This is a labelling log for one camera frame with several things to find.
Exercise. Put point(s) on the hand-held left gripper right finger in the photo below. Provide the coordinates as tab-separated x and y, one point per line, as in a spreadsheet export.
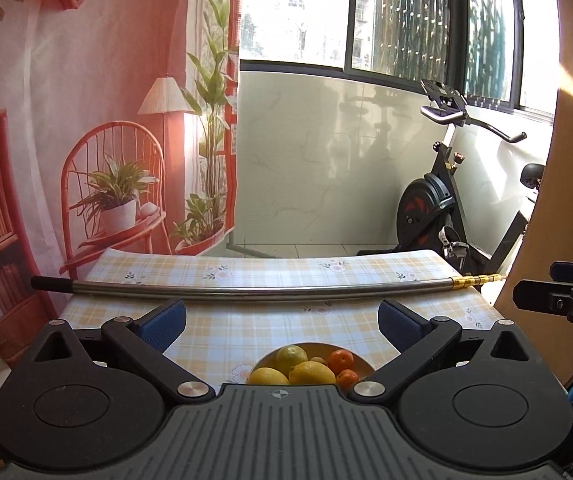
401	325

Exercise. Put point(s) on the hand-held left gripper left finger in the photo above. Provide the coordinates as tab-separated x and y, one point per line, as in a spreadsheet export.
159	325

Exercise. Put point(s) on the beige round plate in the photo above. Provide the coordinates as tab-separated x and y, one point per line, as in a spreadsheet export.
363	366

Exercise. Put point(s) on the small orange mandarin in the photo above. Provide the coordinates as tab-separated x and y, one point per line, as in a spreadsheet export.
347	379
340	360

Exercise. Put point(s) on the brown kiwi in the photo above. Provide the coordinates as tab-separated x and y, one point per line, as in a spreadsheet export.
319	360

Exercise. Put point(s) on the large yellow lemon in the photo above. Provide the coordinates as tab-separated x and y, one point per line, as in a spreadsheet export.
311	373
268	376

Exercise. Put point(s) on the round yellow-green citrus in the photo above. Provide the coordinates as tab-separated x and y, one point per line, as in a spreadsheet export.
291	357

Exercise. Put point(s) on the long metal pole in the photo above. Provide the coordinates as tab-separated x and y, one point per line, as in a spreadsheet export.
116	288

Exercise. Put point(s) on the yellow checkered floral tablecloth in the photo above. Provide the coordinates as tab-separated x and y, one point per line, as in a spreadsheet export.
266	270

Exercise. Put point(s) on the black exercise bike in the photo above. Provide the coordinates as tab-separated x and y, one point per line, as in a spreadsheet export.
424	200

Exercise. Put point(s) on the dark framed window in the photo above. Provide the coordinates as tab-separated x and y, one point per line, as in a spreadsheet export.
406	10

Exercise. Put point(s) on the printed room wall backdrop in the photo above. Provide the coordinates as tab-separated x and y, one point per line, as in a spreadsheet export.
91	60

